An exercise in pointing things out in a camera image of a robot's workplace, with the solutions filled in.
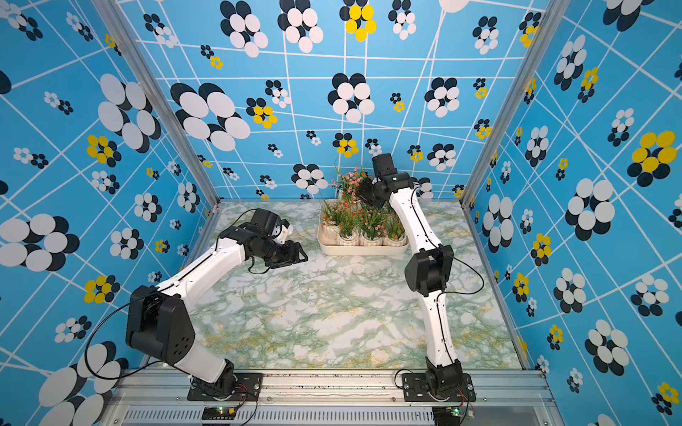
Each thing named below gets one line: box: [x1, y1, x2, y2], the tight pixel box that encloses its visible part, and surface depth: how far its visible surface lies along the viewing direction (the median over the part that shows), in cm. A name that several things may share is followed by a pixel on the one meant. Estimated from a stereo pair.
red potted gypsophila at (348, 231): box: [337, 213, 360, 246], surface depth 101 cm
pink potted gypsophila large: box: [330, 165, 373, 202], surface depth 86 cm
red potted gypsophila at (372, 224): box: [356, 208, 388, 240], surface depth 95 cm
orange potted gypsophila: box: [385, 212, 408, 246], surface depth 98 cm
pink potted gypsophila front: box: [319, 200, 342, 246], surface depth 102 cm
